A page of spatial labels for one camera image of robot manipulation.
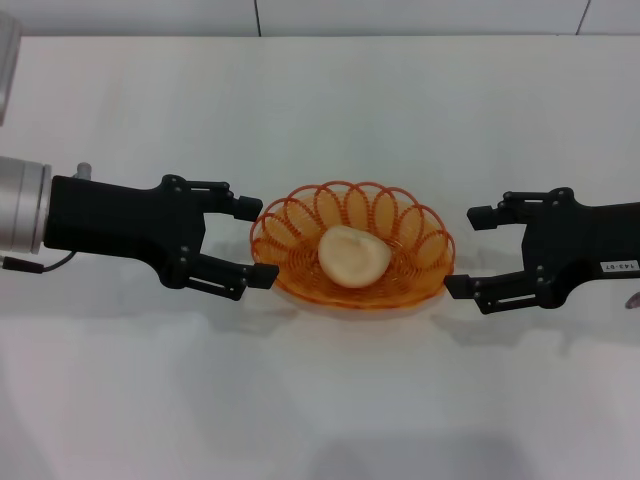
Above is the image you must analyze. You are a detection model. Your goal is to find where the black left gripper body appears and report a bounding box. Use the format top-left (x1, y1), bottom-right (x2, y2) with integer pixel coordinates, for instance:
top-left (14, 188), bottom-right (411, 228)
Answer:
top-left (43, 173), bottom-right (210, 292)

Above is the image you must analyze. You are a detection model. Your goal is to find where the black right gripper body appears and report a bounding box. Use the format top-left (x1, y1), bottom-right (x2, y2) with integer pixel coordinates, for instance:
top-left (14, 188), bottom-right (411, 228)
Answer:
top-left (518, 186), bottom-right (640, 310)

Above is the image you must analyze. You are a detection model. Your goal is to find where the orange woven plastic basket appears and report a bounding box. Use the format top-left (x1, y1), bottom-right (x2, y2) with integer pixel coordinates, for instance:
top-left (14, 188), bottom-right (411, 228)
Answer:
top-left (249, 180), bottom-right (457, 311)

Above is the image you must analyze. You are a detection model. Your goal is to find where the pale round bread bun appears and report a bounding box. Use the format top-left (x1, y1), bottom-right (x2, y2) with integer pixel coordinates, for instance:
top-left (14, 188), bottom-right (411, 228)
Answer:
top-left (317, 224), bottom-right (393, 290)

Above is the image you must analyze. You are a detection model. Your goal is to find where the grey left arm cable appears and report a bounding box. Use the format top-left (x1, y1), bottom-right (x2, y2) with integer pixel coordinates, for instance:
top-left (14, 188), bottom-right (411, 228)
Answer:
top-left (0, 248), bottom-right (77, 276)

